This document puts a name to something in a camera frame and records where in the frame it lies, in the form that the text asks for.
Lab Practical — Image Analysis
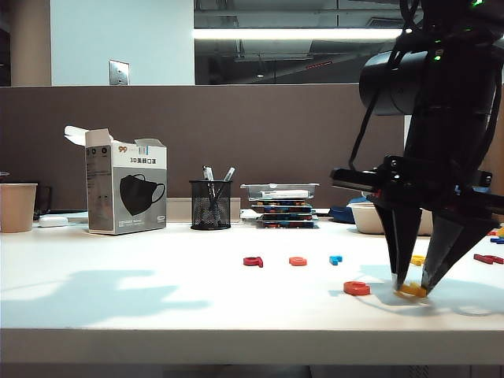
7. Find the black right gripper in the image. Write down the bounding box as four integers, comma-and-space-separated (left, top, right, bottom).
330, 113, 504, 296

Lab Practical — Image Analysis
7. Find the yellow letter u magnet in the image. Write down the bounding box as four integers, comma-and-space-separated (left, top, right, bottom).
394, 280, 428, 298

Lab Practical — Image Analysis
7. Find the orange letter c magnet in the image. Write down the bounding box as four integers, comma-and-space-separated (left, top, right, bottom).
343, 280, 372, 298

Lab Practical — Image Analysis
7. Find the letter magnet blister pack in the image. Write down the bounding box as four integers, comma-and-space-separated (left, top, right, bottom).
254, 207, 318, 217
251, 201, 315, 210
255, 220, 321, 231
255, 213, 320, 224

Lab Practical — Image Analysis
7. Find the brown paper cup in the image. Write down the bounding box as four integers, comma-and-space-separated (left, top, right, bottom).
0, 183, 39, 235

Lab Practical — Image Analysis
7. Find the beige pulp food container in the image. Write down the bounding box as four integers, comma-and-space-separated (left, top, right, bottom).
349, 202, 435, 237

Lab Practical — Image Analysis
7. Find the navy blue slipper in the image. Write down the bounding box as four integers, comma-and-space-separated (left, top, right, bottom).
328, 191, 375, 225

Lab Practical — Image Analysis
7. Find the clear plastic box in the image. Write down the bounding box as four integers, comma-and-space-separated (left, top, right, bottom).
240, 183, 321, 204

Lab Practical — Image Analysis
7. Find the silver black pen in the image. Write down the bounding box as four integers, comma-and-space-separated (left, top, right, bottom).
202, 165, 218, 200
212, 167, 237, 209

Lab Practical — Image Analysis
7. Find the brown desk divider panel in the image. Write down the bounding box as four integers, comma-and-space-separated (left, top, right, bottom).
0, 83, 407, 222

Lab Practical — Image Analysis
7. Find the black mesh pen holder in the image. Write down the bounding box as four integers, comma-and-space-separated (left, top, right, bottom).
189, 180, 234, 232

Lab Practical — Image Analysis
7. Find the white ceiling light strip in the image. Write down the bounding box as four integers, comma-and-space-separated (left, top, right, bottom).
192, 28, 413, 41

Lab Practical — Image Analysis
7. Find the grey face mask box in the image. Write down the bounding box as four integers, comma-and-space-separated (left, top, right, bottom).
65, 125, 169, 236

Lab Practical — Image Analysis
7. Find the white earbuds case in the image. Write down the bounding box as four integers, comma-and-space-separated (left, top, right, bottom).
39, 215, 71, 229

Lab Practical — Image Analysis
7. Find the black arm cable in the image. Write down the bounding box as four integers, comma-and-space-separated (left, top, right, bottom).
347, 39, 418, 173

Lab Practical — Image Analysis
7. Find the metal wall switch plate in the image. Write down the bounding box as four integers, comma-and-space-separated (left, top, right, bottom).
108, 59, 132, 87

